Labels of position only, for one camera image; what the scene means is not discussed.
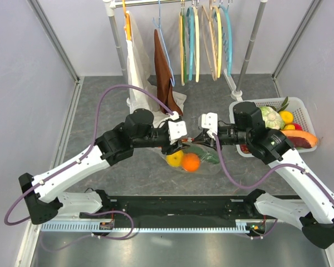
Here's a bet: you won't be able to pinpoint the green cucumber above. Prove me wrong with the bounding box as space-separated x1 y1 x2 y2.
184 145 219 164

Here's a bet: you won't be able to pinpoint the clear zip top bag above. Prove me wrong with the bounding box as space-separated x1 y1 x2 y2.
151 138 221 175

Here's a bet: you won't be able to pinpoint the orange fruit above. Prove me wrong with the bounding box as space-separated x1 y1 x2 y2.
181 153 200 172

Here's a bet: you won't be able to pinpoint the yellow lemon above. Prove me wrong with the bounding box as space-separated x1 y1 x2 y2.
166 150 184 167

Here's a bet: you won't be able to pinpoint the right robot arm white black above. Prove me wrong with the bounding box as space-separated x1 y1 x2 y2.
194 101 334 249

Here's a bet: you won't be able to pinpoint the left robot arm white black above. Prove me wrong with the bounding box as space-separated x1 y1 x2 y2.
18 108 187 225

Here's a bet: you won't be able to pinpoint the white plastic food basket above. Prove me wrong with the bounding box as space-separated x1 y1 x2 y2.
229 97 317 158

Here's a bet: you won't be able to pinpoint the red grapes bunch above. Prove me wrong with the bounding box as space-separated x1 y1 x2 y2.
240 144 250 154

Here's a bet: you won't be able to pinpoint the cauliflower with green leaves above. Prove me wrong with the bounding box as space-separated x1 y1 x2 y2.
260 106 285 130

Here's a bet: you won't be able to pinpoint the brown cloth on hanger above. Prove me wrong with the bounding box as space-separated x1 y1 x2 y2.
154 29 183 115

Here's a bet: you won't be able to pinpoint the yellow wooden hanger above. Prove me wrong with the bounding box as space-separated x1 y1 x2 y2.
179 1 185 86

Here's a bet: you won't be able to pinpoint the small yellow fruit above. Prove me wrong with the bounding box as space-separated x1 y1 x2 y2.
279 111 294 125

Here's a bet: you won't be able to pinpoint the red pepper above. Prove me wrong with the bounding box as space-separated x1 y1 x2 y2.
291 123 303 131

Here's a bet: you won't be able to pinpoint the papaya slice orange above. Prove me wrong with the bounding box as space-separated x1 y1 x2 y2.
281 130 318 149

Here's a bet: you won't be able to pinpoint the white cloth on hanger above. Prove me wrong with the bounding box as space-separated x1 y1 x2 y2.
126 12 186 127

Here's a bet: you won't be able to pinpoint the cream wooden hanger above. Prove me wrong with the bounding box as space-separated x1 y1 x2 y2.
193 6 200 82

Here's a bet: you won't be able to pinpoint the yellow slotted hanger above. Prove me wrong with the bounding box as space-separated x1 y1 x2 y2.
209 4 222 80

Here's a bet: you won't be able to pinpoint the orange hanger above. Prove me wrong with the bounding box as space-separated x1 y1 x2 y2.
122 0 132 41

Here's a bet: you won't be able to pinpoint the green hanger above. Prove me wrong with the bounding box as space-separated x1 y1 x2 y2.
182 14 188 84

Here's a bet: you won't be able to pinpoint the teal plastic hanger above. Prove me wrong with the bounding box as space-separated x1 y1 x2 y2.
186 6 195 81

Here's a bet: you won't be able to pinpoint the grey clothes rack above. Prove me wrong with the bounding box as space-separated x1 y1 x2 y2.
103 1 268 101

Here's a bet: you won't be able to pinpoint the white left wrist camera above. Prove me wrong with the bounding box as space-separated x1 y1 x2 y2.
167 111 188 145

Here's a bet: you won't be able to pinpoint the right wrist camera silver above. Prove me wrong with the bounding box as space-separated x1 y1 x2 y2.
198 112 218 139

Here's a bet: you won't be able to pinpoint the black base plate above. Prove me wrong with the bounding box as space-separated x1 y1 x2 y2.
79 194 278 223

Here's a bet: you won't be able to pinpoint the light blue wire hanger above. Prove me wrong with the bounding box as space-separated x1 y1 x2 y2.
153 0 175 87

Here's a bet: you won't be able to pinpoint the white toothed cable tray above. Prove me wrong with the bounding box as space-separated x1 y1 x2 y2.
40 221 265 233

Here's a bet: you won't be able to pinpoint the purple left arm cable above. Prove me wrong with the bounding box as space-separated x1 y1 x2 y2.
4 85 178 226

